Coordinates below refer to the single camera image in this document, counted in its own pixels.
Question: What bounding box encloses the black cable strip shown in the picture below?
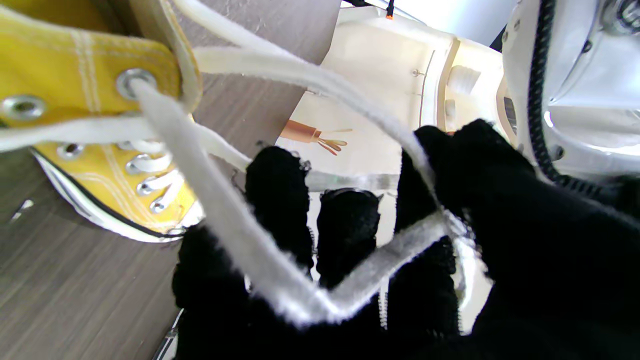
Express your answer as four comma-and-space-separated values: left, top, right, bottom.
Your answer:
152, 310, 183, 360

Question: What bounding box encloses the orange sneaker with laces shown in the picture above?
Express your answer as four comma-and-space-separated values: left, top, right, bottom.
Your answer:
0, 0, 476, 328

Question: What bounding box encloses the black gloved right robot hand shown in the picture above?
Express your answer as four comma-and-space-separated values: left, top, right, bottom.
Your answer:
172, 119, 640, 360

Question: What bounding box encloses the yellow canvas sneaker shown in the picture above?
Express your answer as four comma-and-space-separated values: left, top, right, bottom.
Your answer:
0, 0, 206, 243

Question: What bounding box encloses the wooden wall shelf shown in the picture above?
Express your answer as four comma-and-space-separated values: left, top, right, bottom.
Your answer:
420, 37, 461, 133

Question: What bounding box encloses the terracotta pot with wooden utensils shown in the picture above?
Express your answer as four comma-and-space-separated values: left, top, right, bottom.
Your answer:
280, 119, 353, 157

